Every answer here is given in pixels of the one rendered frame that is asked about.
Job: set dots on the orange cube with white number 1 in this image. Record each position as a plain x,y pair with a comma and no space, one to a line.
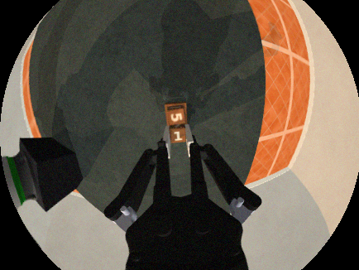
177,133

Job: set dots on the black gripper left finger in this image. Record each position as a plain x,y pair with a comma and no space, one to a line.
122,210

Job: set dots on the brown cube with white number 5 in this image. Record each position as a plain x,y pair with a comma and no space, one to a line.
176,115

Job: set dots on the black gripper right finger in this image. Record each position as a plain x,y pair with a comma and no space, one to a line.
242,201

